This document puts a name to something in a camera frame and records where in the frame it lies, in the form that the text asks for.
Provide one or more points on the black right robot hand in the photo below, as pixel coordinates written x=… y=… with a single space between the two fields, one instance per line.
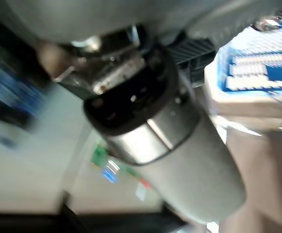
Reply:
x=82 y=224

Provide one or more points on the blue plastic shopping basket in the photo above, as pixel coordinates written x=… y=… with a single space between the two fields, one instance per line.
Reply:
x=276 y=70

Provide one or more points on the silver right robot leg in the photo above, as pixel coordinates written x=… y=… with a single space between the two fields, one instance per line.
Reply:
x=191 y=170

